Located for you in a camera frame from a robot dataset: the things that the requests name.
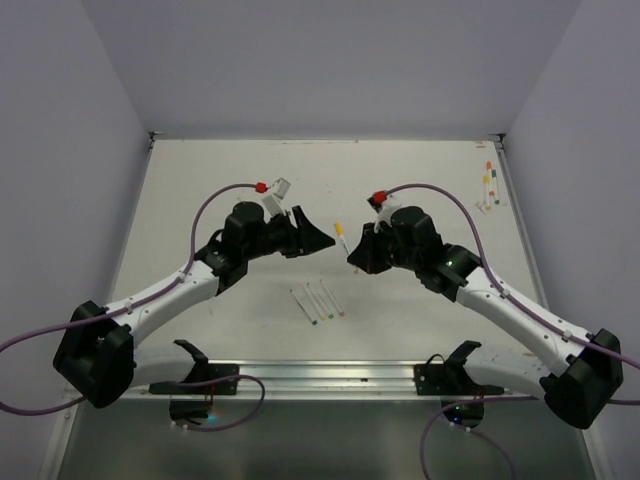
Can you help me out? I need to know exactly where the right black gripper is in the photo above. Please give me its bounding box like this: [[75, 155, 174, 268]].
[[349, 217, 421, 272]]

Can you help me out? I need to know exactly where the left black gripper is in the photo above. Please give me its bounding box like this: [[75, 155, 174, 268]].
[[243, 204, 334, 260]]

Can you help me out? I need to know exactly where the pink cap marker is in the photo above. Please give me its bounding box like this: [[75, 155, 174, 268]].
[[319, 279, 345, 317]]

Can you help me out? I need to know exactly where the light green cap marker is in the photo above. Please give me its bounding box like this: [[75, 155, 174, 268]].
[[306, 282, 334, 319]]

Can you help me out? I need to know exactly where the teal green marker pen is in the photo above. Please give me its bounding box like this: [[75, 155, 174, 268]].
[[290, 289, 317, 325]]

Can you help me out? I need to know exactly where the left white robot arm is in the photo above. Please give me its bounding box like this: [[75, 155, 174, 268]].
[[53, 202, 335, 408]]

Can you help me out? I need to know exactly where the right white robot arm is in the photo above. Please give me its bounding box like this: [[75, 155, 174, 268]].
[[347, 206, 623, 429]]

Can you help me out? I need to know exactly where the dark green cap marker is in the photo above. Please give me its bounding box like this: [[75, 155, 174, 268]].
[[489, 169, 500, 205]]

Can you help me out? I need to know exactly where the orange cap marker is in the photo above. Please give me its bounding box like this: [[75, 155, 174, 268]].
[[483, 161, 495, 196]]

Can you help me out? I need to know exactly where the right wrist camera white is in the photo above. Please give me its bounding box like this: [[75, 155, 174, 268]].
[[368, 190, 402, 234]]

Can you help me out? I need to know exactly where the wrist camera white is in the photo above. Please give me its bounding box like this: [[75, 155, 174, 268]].
[[368, 190, 402, 234], [262, 178, 291, 217]]

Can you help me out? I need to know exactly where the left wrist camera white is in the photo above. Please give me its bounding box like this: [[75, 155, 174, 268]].
[[262, 178, 291, 217]]

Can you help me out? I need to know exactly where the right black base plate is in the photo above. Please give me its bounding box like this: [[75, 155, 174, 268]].
[[413, 363, 505, 396]]

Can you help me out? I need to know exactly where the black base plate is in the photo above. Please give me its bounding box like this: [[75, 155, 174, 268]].
[[413, 363, 505, 396], [149, 363, 239, 396]]

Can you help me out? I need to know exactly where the aluminium rail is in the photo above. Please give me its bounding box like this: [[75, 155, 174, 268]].
[[139, 360, 551, 401]]

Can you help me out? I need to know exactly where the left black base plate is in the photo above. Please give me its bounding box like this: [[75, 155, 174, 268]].
[[149, 363, 239, 396]]

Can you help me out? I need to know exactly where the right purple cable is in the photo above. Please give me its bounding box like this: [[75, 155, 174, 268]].
[[369, 183, 640, 480]]

